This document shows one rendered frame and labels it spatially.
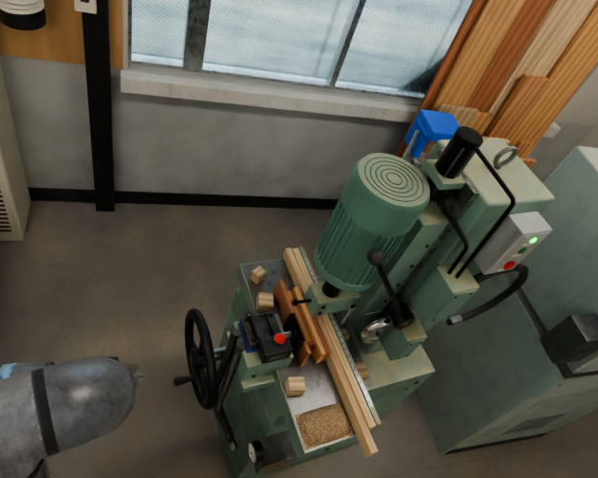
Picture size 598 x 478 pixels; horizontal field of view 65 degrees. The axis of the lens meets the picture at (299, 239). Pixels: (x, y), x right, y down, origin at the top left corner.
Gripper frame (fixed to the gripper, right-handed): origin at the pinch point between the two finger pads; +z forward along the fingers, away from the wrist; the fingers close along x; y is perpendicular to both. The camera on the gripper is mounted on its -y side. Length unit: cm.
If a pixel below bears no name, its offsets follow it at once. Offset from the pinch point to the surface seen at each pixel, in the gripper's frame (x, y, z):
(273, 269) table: 18, 35, 34
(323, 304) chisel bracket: -7, 51, 31
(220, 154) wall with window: 131, -3, 67
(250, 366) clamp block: -15.1, 33.6, 14.1
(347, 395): -28, 40, 38
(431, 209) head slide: -6, 90, 34
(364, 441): -40, 39, 38
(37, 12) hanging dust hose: 124, 38, -34
